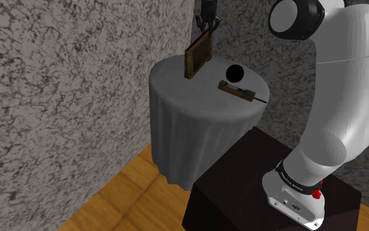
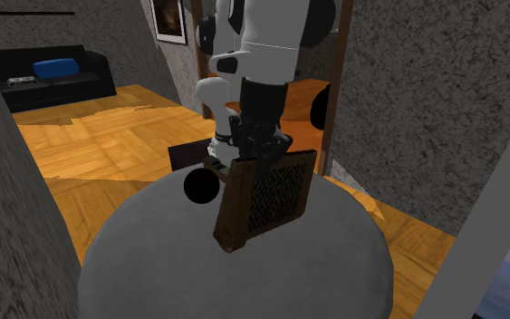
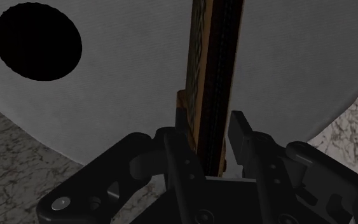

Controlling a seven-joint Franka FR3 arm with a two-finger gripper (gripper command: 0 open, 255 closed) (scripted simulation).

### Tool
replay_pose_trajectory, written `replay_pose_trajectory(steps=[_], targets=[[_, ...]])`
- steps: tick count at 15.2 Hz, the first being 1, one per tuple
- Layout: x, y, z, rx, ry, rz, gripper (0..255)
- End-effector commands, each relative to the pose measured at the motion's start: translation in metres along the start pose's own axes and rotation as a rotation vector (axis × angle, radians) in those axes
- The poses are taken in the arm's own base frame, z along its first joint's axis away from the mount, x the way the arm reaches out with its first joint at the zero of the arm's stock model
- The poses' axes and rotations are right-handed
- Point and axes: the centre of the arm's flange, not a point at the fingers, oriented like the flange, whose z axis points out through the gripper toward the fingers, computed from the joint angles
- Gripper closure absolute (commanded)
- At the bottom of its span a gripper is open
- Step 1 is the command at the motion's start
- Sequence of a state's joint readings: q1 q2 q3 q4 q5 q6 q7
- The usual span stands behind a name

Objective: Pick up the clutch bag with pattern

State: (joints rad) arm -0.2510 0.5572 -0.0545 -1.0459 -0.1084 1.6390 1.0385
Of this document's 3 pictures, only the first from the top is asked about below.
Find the brown and grey flat device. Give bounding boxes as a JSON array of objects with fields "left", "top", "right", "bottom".
[{"left": 217, "top": 79, "right": 267, "bottom": 104}]

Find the brown framed dark board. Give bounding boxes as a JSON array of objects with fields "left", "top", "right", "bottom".
[{"left": 184, "top": 29, "right": 214, "bottom": 80}]

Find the black ball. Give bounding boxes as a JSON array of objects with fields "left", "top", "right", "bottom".
[{"left": 225, "top": 64, "right": 244, "bottom": 83}]

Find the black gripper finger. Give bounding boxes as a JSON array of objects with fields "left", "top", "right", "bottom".
[
  {"left": 195, "top": 14, "right": 206, "bottom": 34},
  {"left": 208, "top": 15, "right": 222, "bottom": 32}
]

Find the round table with grey cloth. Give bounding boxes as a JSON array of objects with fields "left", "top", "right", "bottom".
[{"left": 148, "top": 54, "right": 271, "bottom": 192}]

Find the dark robot stand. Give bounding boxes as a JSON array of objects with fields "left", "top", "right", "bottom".
[{"left": 182, "top": 125, "right": 362, "bottom": 231}]

